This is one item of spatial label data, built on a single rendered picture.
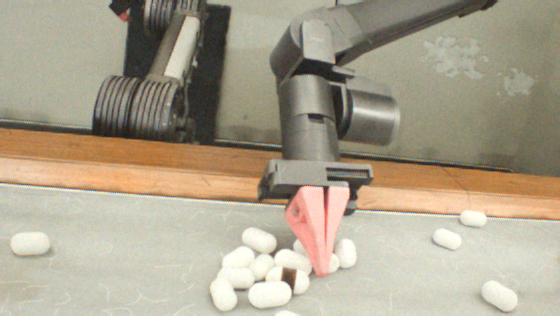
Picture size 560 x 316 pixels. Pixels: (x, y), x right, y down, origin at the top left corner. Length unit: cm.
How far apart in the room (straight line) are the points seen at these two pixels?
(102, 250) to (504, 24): 261
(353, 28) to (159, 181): 28
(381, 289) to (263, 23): 210
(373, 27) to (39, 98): 218
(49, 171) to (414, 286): 42
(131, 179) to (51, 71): 202
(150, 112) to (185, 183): 24
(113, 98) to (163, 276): 43
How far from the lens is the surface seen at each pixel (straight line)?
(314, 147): 53
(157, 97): 87
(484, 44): 291
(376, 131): 60
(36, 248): 52
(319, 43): 59
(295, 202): 53
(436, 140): 294
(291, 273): 49
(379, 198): 70
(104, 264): 52
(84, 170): 66
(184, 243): 56
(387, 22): 68
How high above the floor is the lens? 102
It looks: 21 degrees down
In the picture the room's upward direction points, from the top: 10 degrees clockwise
